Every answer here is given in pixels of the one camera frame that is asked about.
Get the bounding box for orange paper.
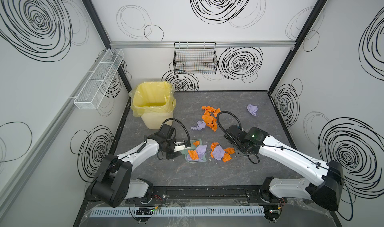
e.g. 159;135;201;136
211;143;235;162

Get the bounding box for purple paper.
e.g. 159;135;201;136
187;145;207;163
191;121;206;131
211;145;226;161

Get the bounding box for orange paper scraps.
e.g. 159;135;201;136
202;106;221;118

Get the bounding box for green dustpan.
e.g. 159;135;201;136
181;139;207;163

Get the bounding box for orange paper scrap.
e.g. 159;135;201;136
202;115;218;132

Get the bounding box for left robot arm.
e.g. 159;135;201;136
85;124;191;208

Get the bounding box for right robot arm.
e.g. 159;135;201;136
224;125;344;212

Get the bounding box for cream trash bin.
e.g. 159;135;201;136
141;111;174;130

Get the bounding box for purple paper ball back right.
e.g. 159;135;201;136
247;104;259;116

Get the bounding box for yellow plastic bin liner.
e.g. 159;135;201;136
129;81;176;117

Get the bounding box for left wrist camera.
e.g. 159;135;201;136
174;141;191;152

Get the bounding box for black front rail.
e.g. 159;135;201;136
125;184;328;202

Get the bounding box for white slotted cable duct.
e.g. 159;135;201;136
89;206;265;218

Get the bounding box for black wire basket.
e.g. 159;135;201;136
173;47;219;75

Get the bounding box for white wire shelf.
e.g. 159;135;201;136
74;49;124;110

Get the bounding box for aluminium wall rail back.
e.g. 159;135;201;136
110;41;296;49

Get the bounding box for aluminium wall rail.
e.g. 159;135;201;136
0;51;109;211
110;41;296;49

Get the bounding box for aluminium wall rail left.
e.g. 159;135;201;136
0;51;109;211

